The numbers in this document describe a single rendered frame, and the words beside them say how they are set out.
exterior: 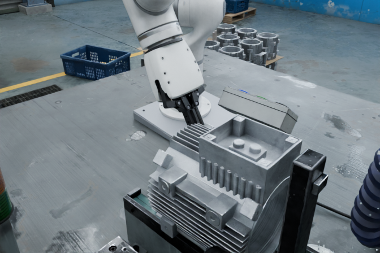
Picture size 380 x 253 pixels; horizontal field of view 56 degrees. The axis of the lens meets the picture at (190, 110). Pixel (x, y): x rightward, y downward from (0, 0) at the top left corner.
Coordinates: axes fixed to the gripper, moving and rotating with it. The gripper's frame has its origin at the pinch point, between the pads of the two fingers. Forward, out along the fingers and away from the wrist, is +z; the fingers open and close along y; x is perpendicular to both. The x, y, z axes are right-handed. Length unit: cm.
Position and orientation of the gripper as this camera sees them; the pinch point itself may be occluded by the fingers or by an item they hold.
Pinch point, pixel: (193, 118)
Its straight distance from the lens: 70.3
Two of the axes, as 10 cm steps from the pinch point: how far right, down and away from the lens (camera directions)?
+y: -6.8, 3.5, -6.5
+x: 6.4, -1.7, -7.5
